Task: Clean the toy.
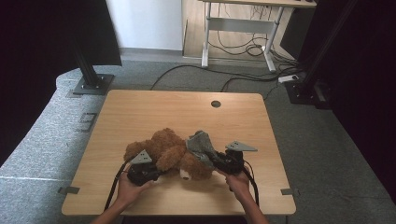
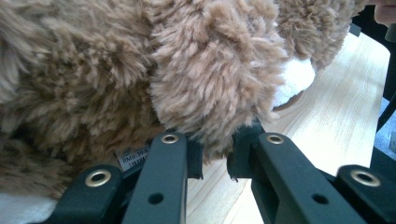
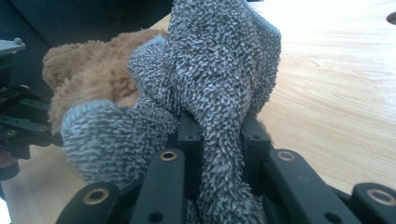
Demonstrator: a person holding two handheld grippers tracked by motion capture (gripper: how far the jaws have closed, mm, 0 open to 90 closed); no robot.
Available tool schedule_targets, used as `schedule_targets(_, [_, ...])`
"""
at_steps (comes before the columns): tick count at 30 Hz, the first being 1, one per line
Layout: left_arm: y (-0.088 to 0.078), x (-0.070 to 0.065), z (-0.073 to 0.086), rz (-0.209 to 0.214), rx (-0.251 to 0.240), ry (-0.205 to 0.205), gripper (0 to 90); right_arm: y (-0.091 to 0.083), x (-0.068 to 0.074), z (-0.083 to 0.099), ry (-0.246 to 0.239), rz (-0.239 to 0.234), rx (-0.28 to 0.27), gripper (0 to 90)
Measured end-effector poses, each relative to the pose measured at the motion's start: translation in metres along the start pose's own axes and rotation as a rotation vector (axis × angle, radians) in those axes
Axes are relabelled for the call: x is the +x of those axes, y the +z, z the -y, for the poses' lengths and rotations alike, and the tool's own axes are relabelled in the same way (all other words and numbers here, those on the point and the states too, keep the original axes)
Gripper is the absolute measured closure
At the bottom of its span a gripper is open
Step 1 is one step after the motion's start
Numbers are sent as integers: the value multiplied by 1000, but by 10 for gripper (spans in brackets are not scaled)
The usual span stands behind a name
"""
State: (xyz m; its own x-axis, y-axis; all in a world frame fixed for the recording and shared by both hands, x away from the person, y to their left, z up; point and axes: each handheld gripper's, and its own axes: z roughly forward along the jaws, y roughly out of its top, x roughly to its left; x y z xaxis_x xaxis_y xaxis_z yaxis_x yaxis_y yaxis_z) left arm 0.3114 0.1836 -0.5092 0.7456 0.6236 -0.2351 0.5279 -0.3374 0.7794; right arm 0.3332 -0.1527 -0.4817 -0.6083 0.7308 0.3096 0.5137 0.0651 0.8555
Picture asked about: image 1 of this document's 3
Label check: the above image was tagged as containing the black metal stand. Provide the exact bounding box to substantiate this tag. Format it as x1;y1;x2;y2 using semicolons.
284;0;359;110

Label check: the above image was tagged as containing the person's right hand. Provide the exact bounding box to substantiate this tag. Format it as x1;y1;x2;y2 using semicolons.
218;169;255;203

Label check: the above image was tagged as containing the person's left hand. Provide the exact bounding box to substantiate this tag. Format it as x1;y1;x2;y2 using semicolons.
116;174;156;207

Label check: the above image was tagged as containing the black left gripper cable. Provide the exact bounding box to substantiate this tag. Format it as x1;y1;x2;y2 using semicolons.
104;158;133;211

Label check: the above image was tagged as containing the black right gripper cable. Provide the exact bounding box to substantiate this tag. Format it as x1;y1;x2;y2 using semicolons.
242;160;261;207

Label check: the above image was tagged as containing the brown teddy bear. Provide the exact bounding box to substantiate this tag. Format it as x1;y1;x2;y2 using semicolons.
123;127;216;181

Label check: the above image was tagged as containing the white metal frame desk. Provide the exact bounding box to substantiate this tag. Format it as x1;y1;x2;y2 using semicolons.
199;0;318;73

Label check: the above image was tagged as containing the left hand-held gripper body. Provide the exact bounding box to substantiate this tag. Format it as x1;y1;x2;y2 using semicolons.
126;149;163;187

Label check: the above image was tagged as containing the black cable bundle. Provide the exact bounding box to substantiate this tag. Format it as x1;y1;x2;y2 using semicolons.
207;29;269;58

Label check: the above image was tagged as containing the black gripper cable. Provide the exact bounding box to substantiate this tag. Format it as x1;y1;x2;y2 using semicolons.
104;158;133;211
242;160;261;207

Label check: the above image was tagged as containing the grey knitted cloth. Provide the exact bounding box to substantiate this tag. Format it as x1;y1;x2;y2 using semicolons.
185;130;219;169

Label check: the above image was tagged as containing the grey floor socket plate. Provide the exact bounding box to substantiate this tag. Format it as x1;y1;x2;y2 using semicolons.
78;112;98;133

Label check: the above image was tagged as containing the black stand base left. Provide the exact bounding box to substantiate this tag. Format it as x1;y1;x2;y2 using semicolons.
71;43;116;96

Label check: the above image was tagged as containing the black curtain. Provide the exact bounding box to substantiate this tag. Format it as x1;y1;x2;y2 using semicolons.
298;0;396;206
0;0;122;164

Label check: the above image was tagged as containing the long black floor cable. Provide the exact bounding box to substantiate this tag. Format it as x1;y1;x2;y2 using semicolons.
149;64;300;93

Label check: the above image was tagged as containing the grey tape strip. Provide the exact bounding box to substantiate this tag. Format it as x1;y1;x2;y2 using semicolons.
57;186;80;196
280;188;301;197

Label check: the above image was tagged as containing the white power strip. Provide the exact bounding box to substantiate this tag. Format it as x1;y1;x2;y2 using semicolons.
277;74;300;84

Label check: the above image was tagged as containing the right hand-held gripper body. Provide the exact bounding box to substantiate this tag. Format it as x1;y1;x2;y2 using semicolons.
216;140;259;175

